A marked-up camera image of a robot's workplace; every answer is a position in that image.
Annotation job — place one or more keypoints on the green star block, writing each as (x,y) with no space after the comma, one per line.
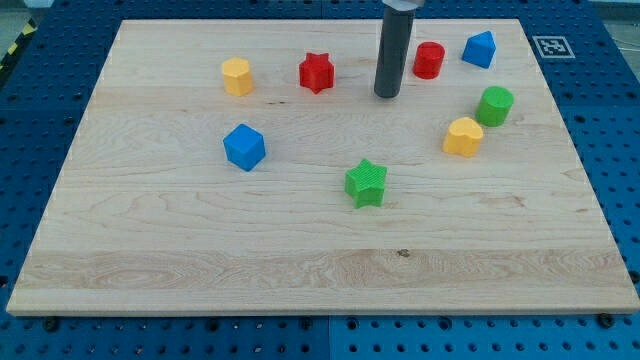
(365,184)

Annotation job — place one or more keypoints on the red star block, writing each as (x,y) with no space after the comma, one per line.
(316,72)

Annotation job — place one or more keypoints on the yellow hexagon block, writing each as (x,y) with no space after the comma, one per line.
(237,76)

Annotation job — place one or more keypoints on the blue cube block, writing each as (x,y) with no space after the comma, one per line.
(244,147)

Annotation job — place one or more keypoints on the light wooden board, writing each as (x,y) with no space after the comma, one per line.
(149,218)

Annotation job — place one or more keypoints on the yellow heart block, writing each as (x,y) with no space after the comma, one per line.
(463,137)

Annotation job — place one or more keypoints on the red cylinder block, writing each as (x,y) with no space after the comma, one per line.
(428,60)

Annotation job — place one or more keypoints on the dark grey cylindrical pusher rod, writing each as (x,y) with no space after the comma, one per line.
(394,42)

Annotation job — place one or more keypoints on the green cylinder block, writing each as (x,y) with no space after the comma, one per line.
(494,106)

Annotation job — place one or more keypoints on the black white fiducial marker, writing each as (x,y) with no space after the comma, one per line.
(553,47)

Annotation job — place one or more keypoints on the silver rod mount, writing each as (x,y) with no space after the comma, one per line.
(404,5)

